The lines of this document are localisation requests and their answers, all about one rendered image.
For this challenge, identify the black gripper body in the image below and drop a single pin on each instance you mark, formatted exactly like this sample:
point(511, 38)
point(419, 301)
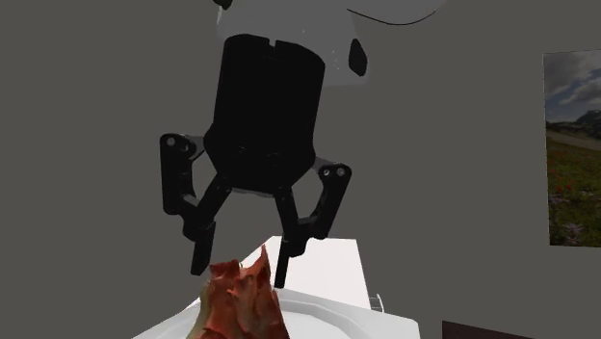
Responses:
point(263, 117)

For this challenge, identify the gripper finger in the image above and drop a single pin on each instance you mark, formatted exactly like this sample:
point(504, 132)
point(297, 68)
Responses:
point(176, 178)
point(335, 187)

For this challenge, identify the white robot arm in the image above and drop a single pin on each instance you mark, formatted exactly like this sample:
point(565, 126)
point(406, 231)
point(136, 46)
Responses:
point(300, 23)

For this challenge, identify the red brown crumpled object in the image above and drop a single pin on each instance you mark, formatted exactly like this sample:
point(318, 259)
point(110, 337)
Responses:
point(244, 305)

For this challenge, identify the dark brown box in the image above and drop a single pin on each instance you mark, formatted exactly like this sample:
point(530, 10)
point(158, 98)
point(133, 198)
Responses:
point(474, 332)

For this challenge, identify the landscape wall picture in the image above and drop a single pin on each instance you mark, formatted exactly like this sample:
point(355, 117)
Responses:
point(573, 155)

